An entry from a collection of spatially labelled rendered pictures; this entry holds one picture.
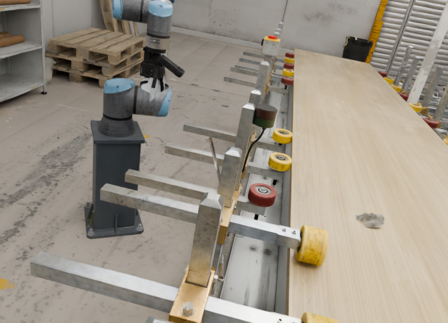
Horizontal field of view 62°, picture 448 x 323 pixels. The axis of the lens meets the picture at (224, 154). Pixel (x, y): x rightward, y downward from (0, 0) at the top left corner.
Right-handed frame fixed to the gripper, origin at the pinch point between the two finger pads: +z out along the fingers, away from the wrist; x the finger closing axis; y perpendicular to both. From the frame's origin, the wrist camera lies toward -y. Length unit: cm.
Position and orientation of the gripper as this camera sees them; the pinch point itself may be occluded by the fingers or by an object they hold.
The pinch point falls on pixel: (157, 97)
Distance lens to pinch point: 159.3
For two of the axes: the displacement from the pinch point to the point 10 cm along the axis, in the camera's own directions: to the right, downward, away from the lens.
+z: -1.7, 8.8, 4.4
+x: -1.5, 4.1, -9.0
